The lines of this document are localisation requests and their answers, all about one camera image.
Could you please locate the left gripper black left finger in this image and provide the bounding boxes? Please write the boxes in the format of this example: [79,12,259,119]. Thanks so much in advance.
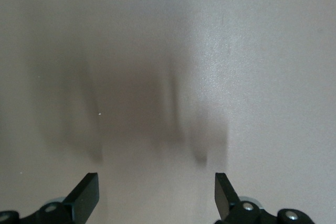
[0,173,100,224]

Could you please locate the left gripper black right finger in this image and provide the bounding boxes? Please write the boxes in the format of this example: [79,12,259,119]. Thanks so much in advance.
[214,173,316,224]

